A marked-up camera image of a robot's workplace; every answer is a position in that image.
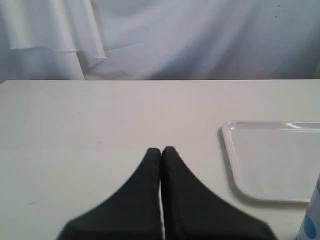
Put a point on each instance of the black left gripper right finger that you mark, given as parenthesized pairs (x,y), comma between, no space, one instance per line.
(193,212)

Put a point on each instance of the white backdrop cloth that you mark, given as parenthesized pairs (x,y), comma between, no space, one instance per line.
(159,39)

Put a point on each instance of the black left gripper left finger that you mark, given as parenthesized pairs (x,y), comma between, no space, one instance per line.
(131,213)

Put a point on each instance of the white plastic tray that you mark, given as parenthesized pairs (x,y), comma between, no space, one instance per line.
(273,161)

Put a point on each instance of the silver spray can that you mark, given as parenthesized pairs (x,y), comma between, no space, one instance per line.
(310,226)

